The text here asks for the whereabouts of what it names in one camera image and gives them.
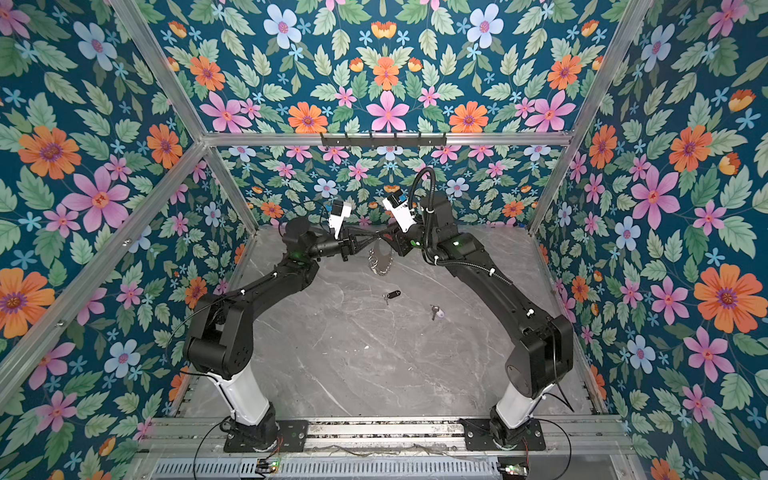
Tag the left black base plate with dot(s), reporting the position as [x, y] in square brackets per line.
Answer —
[267, 437]

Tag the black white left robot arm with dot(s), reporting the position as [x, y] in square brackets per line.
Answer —
[220, 340]

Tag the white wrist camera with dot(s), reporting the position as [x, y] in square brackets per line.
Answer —
[397, 204]
[338, 213]

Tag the white perforated cable duct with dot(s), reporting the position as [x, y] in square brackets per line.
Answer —
[329, 468]

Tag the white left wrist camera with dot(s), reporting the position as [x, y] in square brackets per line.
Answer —
[338, 213]

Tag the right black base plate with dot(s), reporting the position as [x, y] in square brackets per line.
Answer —
[493, 435]

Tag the black hook rack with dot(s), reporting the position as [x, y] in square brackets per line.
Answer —
[371, 140]

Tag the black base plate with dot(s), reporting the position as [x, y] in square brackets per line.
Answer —
[267, 437]
[493, 435]

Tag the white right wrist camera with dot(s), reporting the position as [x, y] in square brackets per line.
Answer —
[397, 204]

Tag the red keyring with metal rings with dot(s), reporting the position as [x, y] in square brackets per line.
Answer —
[380, 257]

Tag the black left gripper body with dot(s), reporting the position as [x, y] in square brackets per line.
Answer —
[343, 248]

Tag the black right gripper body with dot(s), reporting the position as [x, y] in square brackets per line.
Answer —
[416, 239]

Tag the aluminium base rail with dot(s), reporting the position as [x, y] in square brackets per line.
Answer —
[364, 436]

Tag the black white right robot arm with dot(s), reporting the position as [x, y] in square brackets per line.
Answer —
[542, 344]

